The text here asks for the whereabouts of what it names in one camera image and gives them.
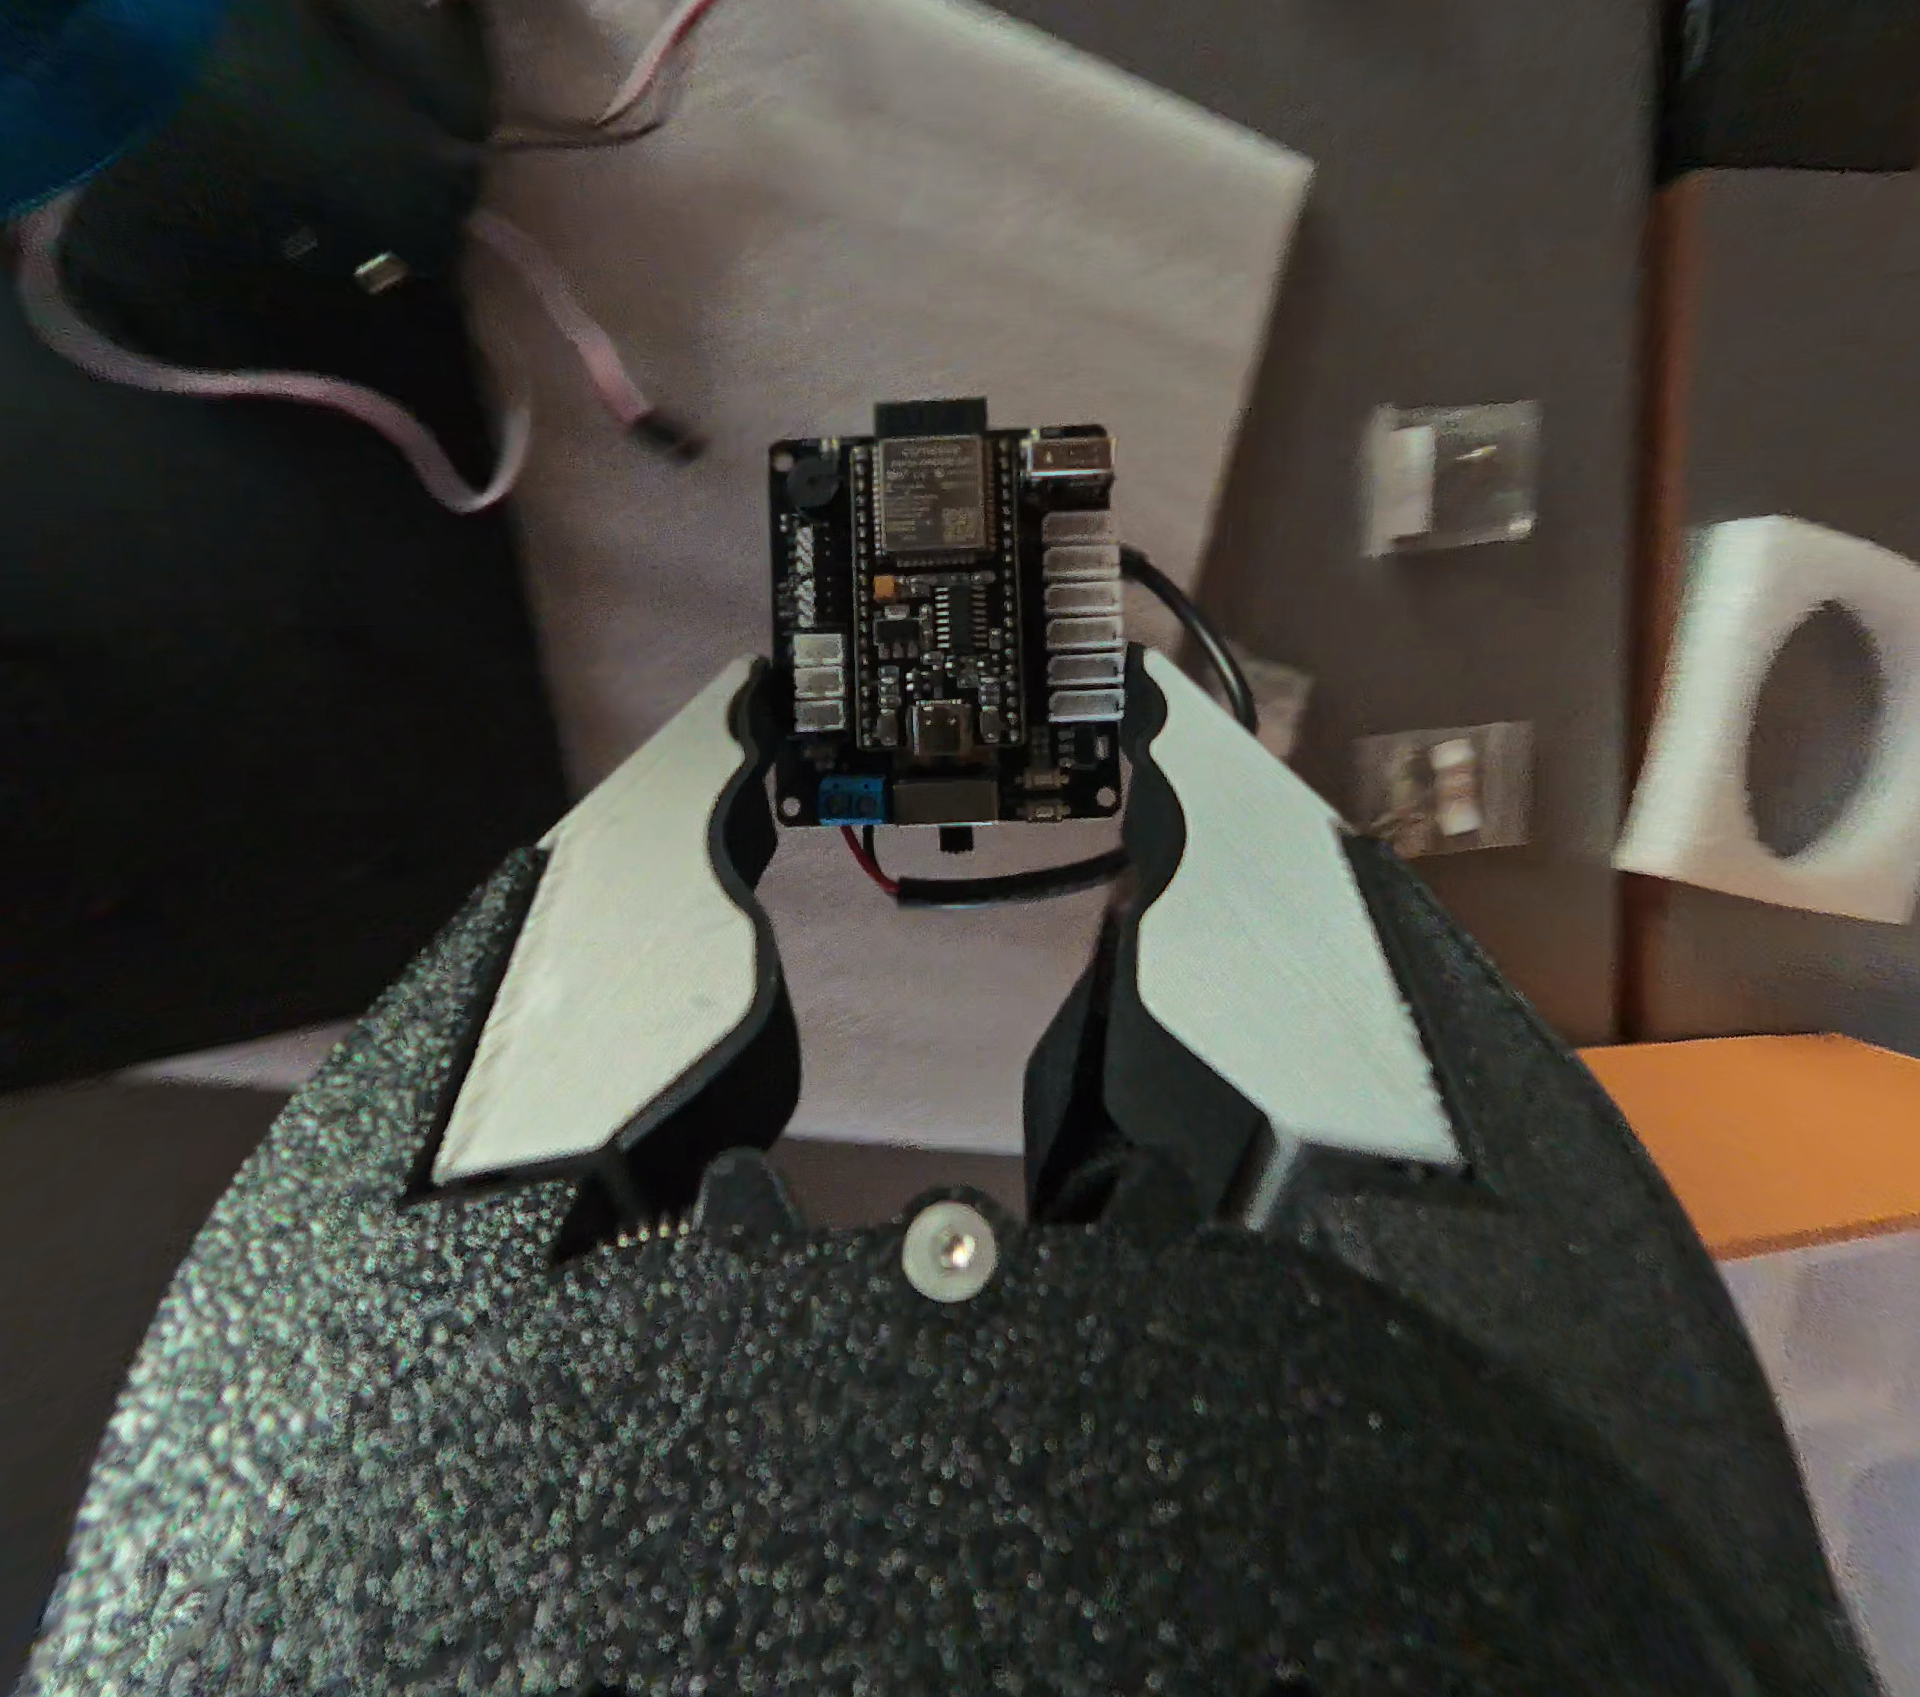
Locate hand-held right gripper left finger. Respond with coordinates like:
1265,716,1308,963
402,655,799,1257

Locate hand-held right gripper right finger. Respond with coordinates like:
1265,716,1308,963
1025,646,1484,1236

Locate black power cable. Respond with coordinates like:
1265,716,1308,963
841,545,1263,906

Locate black circuit board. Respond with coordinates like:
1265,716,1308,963
768,394,1131,832

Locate clear plastic parts bag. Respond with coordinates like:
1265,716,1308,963
1358,399,1545,563
1346,723,1536,863

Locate white foam block with hole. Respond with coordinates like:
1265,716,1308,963
1611,512,1920,908

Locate orange white box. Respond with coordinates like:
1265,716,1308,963
1572,1032,1920,1697

